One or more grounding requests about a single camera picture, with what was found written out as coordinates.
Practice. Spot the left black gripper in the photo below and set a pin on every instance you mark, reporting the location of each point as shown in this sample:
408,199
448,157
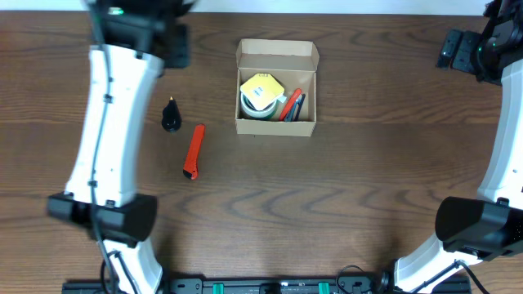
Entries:
176,46

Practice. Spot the open cardboard box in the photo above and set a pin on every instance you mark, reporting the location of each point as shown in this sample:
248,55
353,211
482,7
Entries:
293,64

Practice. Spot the white tape roll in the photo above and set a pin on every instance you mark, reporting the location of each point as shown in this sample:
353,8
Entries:
249,110

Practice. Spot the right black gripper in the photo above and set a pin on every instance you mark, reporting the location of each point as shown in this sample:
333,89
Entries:
456,50

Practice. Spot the green tape roll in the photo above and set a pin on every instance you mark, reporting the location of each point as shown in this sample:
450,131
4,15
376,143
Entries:
271,116

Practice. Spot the orange utility knife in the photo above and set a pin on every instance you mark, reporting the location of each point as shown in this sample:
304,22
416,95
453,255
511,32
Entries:
190,169

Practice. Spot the orange lighter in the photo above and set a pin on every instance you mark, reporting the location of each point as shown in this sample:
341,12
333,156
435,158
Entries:
292,109

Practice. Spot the black cone glue bottle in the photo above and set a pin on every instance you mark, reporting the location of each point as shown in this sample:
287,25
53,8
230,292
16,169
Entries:
171,120

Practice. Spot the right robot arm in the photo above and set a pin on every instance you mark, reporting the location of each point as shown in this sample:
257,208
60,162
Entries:
471,231

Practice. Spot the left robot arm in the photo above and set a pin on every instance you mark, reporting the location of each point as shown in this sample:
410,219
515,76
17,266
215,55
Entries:
134,42

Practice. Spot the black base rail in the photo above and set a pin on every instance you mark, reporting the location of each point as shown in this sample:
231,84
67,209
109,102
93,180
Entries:
358,283

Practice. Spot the yellow sticky note pad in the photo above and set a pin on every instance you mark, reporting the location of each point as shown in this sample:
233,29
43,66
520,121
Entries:
262,90

